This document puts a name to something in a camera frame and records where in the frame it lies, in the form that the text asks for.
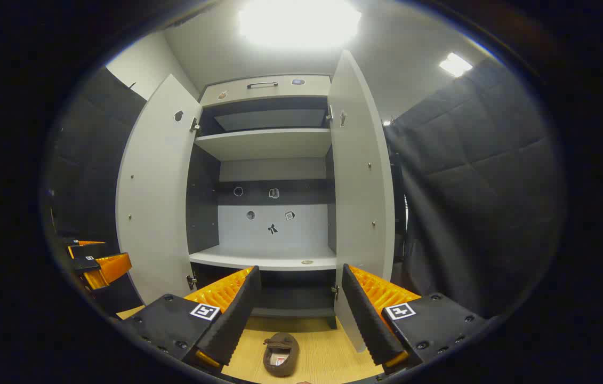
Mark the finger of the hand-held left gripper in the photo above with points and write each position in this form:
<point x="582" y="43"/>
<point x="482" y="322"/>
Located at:
<point x="80" y="244"/>
<point x="112" y="266"/>

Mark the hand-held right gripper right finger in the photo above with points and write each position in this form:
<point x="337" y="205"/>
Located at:
<point x="368" y="320"/>

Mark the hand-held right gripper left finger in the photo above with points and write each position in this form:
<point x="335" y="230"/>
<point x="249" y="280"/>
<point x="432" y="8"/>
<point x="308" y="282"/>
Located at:
<point x="237" y="320"/>

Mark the brown fuzzy shoe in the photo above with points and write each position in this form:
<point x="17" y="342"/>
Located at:
<point x="281" y="354"/>

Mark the grey shoe cabinet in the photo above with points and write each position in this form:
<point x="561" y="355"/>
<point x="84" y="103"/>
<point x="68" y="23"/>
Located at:
<point x="264" y="144"/>

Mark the metal door hinge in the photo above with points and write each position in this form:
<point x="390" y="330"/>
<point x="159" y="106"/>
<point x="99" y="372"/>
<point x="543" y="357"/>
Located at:
<point x="329" y="113"/>
<point x="192" y="281"/>
<point x="195" y="125"/>
<point x="335" y="292"/>

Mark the grey cabinet drawer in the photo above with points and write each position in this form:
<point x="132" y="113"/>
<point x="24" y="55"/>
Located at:
<point x="237" y="93"/>

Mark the small ceiling light panel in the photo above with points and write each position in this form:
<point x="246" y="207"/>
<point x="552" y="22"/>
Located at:
<point x="456" y="64"/>

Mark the large ceiling light panel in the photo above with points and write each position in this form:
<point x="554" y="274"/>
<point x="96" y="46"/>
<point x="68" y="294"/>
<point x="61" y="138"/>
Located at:
<point x="298" y="21"/>

